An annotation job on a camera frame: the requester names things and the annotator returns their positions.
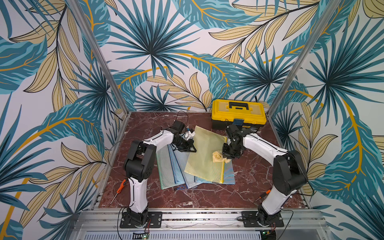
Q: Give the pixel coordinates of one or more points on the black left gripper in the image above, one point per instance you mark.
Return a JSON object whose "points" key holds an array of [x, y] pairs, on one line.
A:
{"points": [[188, 148]]}

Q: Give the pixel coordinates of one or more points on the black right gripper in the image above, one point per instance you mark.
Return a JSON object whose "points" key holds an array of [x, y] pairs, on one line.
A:
{"points": [[229, 149]]}

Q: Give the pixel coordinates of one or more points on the cream wiping cloth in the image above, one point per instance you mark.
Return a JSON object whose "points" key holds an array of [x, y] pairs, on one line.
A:
{"points": [[218, 157]]}

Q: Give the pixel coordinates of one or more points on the yellow mesh document bag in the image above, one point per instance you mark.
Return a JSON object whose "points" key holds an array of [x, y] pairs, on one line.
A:
{"points": [[200, 164]]}

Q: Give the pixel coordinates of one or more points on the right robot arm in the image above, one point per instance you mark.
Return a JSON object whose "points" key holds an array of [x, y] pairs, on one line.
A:
{"points": [[289, 173]]}

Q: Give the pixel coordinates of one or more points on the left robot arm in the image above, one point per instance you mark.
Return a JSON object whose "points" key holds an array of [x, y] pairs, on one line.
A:
{"points": [[141, 158]]}

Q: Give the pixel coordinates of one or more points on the light blue mesh document bag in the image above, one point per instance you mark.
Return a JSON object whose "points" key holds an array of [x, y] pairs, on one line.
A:
{"points": [[177, 173]]}

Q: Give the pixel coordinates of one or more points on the green-edged mesh document bag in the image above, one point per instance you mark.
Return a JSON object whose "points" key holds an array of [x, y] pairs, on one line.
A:
{"points": [[166, 175]]}

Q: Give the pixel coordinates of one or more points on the yellow black toolbox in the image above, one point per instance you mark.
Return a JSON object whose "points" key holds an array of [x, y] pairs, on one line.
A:
{"points": [[240, 113]]}

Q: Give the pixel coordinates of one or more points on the orange screwdriver right side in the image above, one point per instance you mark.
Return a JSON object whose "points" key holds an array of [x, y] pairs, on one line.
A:
{"points": [[263, 195]]}

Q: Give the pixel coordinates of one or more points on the orange screwdriver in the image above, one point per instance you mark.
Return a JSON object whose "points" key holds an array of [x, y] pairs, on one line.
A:
{"points": [[263, 195], [122, 185]]}

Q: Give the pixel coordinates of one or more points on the orange screwdriver left side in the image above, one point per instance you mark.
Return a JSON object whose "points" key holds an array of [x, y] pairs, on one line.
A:
{"points": [[122, 185]]}

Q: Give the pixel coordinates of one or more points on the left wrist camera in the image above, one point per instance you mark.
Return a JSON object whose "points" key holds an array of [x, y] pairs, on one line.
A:
{"points": [[183, 131]]}

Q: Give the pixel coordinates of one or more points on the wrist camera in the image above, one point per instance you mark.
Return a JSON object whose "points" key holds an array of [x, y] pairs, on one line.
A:
{"points": [[232, 129], [183, 131]]}

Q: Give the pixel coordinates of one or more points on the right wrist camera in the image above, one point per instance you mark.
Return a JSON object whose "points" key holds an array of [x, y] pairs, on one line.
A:
{"points": [[232, 129]]}

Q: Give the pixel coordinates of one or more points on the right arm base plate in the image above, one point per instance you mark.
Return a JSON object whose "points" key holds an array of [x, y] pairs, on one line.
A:
{"points": [[256, 219]]}

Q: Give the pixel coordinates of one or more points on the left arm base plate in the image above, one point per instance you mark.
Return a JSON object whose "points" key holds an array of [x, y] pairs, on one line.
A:
{"points": [[132, 220]]}

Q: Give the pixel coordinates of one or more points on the aluminium front rail frame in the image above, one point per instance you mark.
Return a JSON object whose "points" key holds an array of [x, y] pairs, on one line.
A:
{"points": [[201, 224]]}

